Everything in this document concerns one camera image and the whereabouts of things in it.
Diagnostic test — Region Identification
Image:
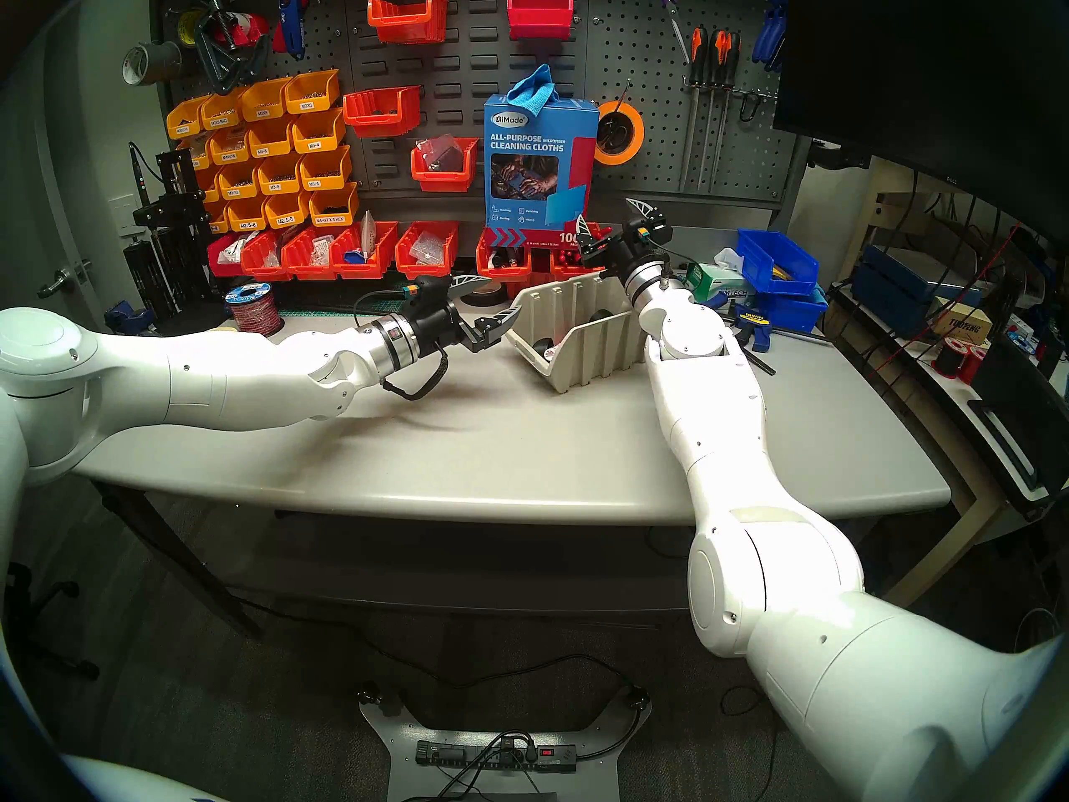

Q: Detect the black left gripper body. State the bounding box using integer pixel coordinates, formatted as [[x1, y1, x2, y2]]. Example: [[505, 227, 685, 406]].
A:
[[408, 274, 495, 356]]

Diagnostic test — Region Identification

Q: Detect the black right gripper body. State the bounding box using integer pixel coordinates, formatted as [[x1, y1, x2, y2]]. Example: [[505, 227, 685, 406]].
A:
[[584, 215, 674, 280]]

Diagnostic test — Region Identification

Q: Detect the blue cleaning cloths box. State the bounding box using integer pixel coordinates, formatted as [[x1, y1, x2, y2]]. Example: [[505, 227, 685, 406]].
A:
[[484, 94, 600, 250]]

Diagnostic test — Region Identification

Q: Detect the beige plastic storage bin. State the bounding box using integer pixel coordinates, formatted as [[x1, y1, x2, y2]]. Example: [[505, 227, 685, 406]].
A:
[[507, 270, 656, 393]]

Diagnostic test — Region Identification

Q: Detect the green white Kimtech wipes box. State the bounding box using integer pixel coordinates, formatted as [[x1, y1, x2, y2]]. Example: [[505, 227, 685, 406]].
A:
[[685, 249, 757, 305]]

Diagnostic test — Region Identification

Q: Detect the brown cardboard box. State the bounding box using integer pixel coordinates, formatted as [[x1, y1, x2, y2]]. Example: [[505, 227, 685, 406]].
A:
[[931, 301, 993, 347]]

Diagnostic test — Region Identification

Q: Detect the orange tape roll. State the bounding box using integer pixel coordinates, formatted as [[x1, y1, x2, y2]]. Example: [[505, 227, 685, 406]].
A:
[[595, 99, 646, 166]]

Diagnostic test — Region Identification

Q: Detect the green cutting mat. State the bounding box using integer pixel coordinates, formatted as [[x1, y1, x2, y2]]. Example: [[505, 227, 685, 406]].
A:
[[280, 278, 410, 319]]

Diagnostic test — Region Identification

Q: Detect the blue plastic bin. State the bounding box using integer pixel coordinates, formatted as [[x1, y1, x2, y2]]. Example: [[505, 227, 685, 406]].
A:
[[737, 229, 821, 297], [756, 291, 830, 334]]

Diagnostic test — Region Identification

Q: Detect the blue bar clamp yellow label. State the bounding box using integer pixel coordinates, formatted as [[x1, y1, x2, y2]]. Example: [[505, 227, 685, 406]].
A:
[[733, 303, 779, 356]]

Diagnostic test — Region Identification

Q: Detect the blue microfibre cloth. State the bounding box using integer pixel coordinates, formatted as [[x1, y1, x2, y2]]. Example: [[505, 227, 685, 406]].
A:
[[507, 63, 556, 112]]

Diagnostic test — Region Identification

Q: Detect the orange bin labelled HEX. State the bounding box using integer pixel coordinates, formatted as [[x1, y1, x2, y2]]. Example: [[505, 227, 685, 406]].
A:
[[309, 184, 361, 228]]

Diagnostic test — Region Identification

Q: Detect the orange black screwdriver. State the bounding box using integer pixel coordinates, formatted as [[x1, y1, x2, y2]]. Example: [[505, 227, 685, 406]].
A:
[[700, 30, 730, 191], [714, 32, 743, 171], [676, 28, 709, 193]]

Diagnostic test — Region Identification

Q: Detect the orange bin labelled M2.5-5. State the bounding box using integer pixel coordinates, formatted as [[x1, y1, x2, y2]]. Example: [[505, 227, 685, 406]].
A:
[[264, 192, 313, 231]]

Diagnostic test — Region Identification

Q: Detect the orange bin labelled M3-6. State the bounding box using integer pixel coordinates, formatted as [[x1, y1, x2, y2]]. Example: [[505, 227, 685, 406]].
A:
[[299, 147, 352, 194]]

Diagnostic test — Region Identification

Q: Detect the orange bin labelled M3-8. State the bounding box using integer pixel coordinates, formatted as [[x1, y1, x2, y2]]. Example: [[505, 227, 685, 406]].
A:
[[257, 155, 305, 198]]

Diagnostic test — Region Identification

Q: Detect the orange bin labelled M3-4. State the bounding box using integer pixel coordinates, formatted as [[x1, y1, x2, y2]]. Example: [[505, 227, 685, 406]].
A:
[[292, 109, 347, 155]]

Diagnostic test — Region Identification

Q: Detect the dark grey pegboard panel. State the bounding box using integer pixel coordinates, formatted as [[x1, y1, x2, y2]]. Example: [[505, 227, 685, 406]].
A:
[[150, 0, 807, 216]]

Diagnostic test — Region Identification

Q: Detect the dark red shelf bin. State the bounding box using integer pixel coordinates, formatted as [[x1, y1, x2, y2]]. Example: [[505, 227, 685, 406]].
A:
[[206, 234, 251, 278]]

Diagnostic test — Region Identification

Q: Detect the blue spring clamp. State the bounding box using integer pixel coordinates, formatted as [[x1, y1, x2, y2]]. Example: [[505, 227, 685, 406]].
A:
[[750, 0, 791, 74]]

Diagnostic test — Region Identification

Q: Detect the orange bin labelled M3-12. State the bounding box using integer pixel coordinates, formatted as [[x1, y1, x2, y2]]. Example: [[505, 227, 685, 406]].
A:
[[217, 162, 261, 202]]

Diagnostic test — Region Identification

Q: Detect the orange bin labelled M4-6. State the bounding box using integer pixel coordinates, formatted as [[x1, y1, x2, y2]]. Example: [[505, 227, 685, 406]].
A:
[[247, 118, 299, 160]]

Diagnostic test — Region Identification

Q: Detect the dark blue case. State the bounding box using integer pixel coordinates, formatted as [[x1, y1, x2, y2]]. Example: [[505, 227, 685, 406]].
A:
[[852, 245, 928, 317]]

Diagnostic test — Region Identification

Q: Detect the orange bin labelled M3X6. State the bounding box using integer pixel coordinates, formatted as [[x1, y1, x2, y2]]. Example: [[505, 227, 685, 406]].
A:
[[284, 69, 342, 115]]

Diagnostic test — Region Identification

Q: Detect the orange bin labelled M4X4X6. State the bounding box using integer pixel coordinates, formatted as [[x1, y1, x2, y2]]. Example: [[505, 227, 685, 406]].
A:
[[209, 127, 253, 167]]

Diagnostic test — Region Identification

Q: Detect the black press stand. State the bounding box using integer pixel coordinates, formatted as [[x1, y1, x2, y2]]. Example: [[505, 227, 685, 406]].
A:
[[132, 145, 210, 304]]

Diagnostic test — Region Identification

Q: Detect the black tool rack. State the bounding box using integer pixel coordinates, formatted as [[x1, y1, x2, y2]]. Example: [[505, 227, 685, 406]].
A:
[[124, 228, 197, 308]]

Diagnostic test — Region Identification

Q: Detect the orange bin labelled M3X8 BAD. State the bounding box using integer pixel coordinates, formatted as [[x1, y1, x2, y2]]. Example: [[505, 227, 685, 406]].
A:
[[200, 88, 249, 132]]

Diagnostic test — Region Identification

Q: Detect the black monitor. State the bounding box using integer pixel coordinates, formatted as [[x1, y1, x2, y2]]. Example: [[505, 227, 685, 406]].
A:
[[773, 0, 1069, 241]]

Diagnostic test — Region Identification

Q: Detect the dark grey C-clamp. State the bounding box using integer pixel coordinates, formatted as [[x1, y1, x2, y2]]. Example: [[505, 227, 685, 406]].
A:
[[236, 30, 275, 87], [194, 0, 251, 95]]

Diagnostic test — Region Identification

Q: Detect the blue bench vise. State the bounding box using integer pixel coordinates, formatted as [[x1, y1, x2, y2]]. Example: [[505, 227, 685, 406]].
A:
[[104, 299, 157, 335]]

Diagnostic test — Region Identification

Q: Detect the orange bin labelled M3X5X4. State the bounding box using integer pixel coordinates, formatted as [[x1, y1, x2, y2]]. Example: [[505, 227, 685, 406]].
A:
[[165, 95, 211, 140]]

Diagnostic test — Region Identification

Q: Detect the black soldering pen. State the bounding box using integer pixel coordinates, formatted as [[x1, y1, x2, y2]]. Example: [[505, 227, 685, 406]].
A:
[[128, 140, 155, 208]]

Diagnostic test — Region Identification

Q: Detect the red tape roll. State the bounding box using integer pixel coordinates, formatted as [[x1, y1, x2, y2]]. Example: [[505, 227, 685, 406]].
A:
[[221, 11, 272, 48]]

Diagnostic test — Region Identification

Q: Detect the black table leg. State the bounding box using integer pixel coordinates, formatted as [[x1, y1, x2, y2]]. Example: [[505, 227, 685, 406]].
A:
[[92, 479, 264, 641]]

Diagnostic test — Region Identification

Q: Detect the black power strip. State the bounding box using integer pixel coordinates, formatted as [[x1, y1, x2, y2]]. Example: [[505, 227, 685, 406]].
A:
[[416, 740, 579, 774]]

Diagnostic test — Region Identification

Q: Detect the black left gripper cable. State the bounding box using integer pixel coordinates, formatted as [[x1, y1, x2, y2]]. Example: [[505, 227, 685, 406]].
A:
[[380, 345, 452, 403]]

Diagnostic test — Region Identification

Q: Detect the orange-red wall bin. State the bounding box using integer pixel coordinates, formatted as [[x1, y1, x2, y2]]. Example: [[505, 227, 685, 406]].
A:
[[342, 85, 423, 139], [367, 0, 449, 45], [409, 137, 479, 193]]

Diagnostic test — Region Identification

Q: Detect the red wire spool blue label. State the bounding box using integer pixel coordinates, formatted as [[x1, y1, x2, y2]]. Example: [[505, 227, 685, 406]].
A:
[[224, 281, 286, 340]]

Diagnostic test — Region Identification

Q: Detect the black monitor mount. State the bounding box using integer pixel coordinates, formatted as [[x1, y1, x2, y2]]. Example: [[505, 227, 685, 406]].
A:
[[806, 138, 874, 173]]

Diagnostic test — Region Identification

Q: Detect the crimson wall bin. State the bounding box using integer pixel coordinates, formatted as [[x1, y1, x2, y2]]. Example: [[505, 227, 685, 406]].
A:
[[507, 0, 576, 41]]

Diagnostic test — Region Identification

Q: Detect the small red black wire spool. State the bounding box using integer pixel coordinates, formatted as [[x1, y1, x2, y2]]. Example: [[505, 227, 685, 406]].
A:
[[934, 337, 988, 385]]

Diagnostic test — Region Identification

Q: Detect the silver door lever handle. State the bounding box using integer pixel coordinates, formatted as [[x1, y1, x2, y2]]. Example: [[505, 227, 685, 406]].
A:
[[38, 260, 93, 300]]

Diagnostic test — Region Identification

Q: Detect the grey duct tape roll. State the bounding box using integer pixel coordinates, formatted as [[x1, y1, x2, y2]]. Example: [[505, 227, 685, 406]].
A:
[[122, 42, 183, 87]]

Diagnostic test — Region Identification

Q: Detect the glass door grey frame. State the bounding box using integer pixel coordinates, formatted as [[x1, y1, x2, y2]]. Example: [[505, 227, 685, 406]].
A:
[[0, 23, 97, 308]]

